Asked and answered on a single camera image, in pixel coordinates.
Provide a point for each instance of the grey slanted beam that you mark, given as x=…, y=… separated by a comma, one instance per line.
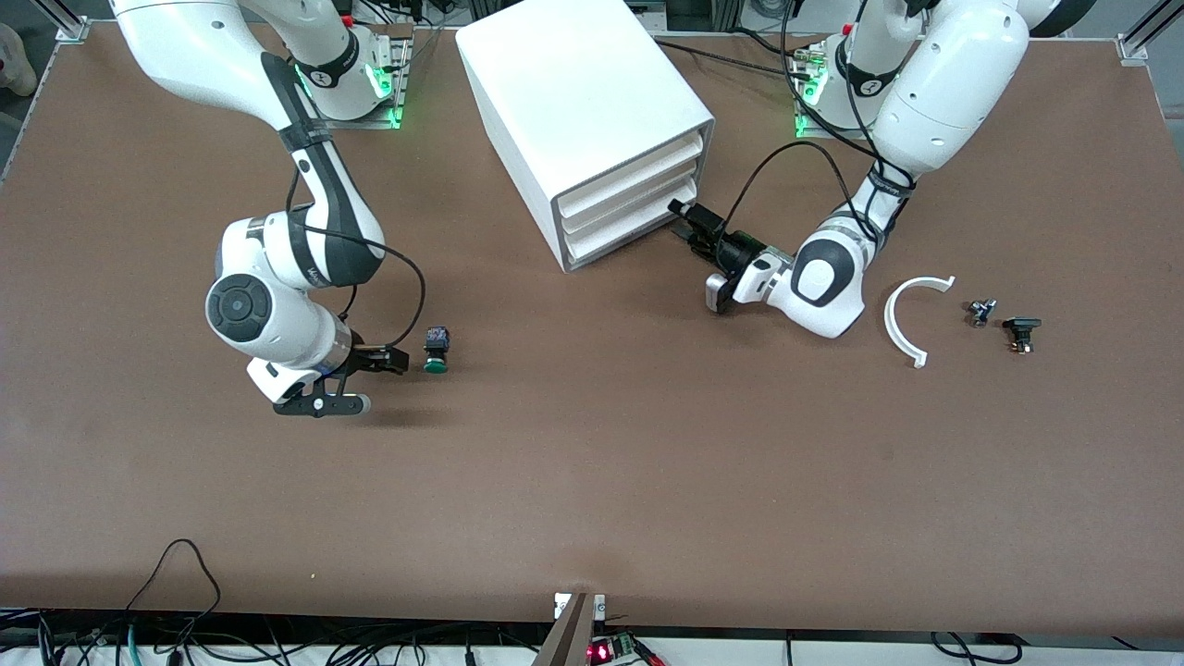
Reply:
x=566, y=638

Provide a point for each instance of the circuit board with red light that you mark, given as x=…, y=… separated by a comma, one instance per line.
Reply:
x=610, y=649

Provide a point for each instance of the black switch component with pins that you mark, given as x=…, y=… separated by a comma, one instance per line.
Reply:
x=1021, y=326

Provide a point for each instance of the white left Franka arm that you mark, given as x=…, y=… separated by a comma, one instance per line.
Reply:
x=953, y=83

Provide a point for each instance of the white cabinet drawer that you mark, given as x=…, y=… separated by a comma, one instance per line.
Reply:
x=624, y=205
x=629, y=176
x=629, y=236

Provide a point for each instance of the aluminium frame profile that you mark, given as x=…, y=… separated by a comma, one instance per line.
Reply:
x=1145, y=32
x=67, y=20

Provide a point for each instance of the white bottom cabinet drawer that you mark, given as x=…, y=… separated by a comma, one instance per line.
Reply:
x=629, y=236

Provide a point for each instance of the small silver screws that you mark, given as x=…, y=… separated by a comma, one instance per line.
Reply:
x=981, y=312

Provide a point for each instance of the small metal table bracket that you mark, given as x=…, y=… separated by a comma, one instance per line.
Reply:
x=599, y=606

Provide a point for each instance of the green push button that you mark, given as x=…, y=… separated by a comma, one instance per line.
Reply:
x=437, y=350

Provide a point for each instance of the white top cabinet drawer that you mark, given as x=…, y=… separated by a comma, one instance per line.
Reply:
x=629, y=176

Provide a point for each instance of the white middle cabinet drawer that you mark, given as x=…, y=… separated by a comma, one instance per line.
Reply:
x=624, y=205

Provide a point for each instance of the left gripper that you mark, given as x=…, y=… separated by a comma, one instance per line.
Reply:
x=737, y=251

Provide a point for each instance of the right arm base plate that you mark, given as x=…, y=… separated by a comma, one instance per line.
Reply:
x=393, y=74

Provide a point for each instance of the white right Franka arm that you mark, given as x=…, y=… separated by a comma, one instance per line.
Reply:
x=277, y=314

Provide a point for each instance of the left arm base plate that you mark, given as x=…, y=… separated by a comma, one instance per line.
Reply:
x=809, y=106

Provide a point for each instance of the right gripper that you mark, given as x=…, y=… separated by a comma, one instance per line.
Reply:
x=367, y=358

